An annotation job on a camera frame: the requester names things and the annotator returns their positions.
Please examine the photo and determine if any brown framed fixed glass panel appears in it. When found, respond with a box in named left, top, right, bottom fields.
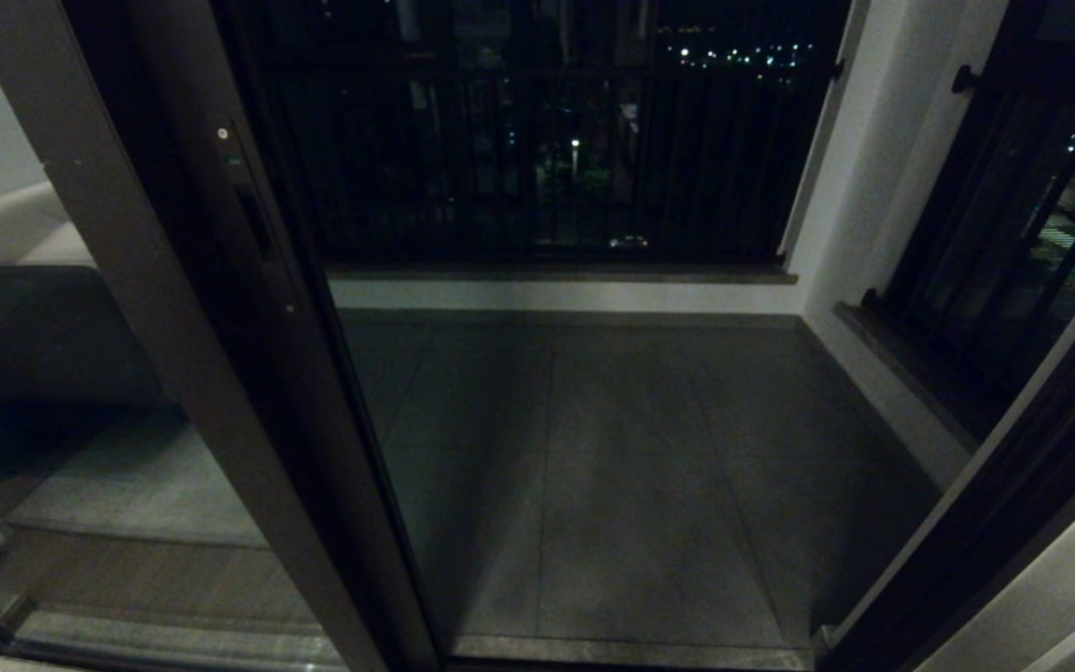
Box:
left=0, top=0, right=389, bottom=672

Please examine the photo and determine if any door floor track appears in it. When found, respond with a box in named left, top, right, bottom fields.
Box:
left=444, top=635, right=814, bottom=672

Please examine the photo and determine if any dark recessed door handle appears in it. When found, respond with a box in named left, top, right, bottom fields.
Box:
left=234, top=182, right=279, bottom=264

